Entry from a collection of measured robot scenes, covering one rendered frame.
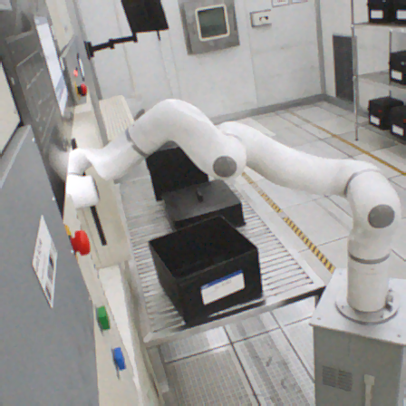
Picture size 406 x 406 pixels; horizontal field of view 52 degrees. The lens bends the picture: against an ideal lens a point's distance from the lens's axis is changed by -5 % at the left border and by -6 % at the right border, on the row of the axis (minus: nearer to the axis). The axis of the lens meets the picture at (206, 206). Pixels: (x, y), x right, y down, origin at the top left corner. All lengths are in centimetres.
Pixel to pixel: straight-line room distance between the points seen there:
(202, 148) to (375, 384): 87
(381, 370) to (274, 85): 495
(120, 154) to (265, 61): 487
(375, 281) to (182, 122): 67
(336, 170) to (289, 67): 492
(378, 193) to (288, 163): 22
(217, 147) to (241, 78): 481
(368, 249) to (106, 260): 85
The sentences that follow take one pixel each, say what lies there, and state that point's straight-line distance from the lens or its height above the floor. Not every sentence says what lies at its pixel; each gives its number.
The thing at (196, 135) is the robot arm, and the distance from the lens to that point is 102.
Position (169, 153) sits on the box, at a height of 99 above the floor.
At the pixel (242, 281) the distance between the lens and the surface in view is 136.
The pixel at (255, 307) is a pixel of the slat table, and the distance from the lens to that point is 138.
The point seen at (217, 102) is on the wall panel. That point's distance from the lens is 573.
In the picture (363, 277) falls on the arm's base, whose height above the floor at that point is 90.
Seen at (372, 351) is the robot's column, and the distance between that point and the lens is 132.
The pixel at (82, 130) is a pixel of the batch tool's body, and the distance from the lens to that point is 134.
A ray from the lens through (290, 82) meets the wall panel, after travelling 605.
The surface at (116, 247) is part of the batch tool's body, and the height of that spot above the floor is 93.
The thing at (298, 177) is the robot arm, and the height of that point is 122.
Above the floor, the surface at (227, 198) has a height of 86.
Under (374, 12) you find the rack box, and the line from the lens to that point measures 436.
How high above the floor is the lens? 166
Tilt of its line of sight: 27 degrees down
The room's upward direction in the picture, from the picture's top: 11 degrees counter-clockwise
